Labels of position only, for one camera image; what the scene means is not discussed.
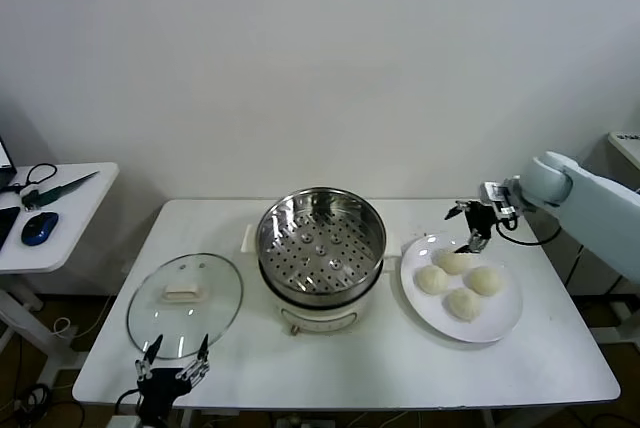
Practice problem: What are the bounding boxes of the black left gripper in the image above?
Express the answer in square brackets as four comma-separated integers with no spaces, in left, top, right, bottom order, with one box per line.
[133,333,212,422]

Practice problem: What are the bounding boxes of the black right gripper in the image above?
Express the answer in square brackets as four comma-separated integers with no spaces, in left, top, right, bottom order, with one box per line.
[444,199,499,255]

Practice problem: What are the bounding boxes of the white steamed baozi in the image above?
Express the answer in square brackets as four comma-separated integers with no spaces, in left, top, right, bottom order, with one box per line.
[416,265,450,295]
[437,250,476,276]
[465,266,502,297]
[444,287,483,322]

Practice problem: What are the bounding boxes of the round glass pot lid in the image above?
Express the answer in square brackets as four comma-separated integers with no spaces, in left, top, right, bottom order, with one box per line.
[125,252,245,360]

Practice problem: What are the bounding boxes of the perforated steel steamer basket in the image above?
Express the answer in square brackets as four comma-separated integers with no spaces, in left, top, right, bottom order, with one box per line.
[256,187,387,299]

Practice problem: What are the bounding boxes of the round white plate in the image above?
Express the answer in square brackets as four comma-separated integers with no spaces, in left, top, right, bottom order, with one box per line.
[399,232,525,344]

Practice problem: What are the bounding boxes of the small white side table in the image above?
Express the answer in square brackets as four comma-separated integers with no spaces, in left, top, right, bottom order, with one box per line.
[0,162,120,384]

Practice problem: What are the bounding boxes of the blue computer mouse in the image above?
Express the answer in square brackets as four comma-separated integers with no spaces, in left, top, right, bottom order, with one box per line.
[20,211,60,248]

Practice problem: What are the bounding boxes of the black phone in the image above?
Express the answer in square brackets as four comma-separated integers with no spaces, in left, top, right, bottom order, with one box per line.
[0,206,22,252]

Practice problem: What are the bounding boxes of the black laptop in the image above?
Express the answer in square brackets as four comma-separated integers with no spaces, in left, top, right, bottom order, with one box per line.
[0,135,19,190]

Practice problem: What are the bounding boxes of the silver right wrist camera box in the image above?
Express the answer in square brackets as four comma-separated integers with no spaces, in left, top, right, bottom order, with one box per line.
[478,178,521,222]

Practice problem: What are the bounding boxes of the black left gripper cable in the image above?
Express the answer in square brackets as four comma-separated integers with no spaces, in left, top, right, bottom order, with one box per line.
[114,388,144,428]

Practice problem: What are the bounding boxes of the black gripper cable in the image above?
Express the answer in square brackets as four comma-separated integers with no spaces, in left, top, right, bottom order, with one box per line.
[114,388,144,428]
[493,216,562,248]

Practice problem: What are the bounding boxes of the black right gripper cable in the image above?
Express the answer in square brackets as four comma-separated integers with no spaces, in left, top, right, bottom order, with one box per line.
[493,216,562,248]

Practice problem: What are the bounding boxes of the white floor cable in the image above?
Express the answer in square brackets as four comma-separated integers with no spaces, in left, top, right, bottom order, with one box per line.
[51,292,117,340]

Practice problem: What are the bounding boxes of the black floor cables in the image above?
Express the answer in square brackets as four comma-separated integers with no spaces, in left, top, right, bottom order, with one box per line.
[12,381,84,428]

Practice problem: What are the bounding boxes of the green handled knife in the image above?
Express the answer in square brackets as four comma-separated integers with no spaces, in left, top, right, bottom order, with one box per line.
[19,171,100,210]

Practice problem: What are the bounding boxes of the black looped cable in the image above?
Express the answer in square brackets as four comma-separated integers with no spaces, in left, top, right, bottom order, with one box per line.
[8,163,58,194]

